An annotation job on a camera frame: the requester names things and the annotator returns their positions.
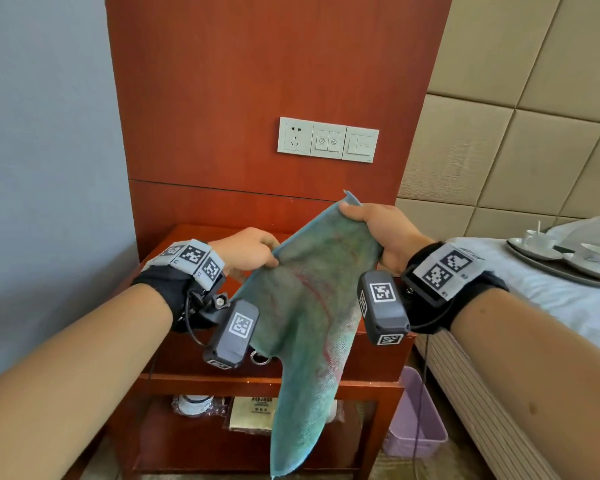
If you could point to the person's right hand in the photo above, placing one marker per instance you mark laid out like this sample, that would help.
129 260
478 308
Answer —
392 234

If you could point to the person's left hand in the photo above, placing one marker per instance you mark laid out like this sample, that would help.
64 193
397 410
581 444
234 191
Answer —
247 249

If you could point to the teal cleaning cloth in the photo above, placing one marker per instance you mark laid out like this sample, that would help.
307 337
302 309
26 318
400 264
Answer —
310 319

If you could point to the brown round tray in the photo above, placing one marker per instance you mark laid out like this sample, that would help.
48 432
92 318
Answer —
560 269

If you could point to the person's left forearm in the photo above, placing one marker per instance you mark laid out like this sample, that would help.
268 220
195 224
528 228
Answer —
70 384

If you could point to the person's right forearm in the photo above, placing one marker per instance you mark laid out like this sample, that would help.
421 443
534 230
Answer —
540 394

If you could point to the red wooden nightstand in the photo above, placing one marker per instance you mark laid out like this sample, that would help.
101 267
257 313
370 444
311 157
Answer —
180 359

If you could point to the black right wristband with markers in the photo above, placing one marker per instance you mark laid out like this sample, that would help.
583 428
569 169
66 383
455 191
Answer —
450 269

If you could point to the black wristband with markers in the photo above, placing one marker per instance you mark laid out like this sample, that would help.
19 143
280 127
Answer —
450 269
165 289

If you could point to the black left wristband with markers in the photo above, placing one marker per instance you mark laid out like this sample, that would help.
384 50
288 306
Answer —
165 289

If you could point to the white power socket plate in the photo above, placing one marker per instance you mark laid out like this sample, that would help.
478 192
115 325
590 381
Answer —
295 136

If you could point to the beige padded headboard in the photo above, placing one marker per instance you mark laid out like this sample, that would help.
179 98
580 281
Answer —
505 119

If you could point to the white wrapped roll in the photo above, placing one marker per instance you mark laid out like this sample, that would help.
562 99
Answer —
195 404

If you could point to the beige flat packet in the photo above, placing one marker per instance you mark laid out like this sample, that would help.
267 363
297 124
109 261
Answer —
250 414

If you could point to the white bedding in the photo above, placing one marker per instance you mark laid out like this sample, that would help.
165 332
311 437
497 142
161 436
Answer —
555 304

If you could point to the purple plastic bin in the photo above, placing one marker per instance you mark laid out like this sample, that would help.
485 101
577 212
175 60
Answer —
415 419

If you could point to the striped beige bed base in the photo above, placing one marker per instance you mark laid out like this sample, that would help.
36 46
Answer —
480 409

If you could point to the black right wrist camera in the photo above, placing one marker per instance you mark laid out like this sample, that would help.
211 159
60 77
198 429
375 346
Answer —
382 309

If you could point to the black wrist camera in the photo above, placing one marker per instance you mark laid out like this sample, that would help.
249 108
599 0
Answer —
232 334
382 309

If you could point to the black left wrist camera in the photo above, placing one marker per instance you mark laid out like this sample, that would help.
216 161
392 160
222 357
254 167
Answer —
232 334

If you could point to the white double button switch plate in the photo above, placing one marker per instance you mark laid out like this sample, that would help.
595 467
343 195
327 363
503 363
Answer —
328 140

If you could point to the red wooden wall panel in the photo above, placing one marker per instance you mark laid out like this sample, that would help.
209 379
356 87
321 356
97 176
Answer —
230 94

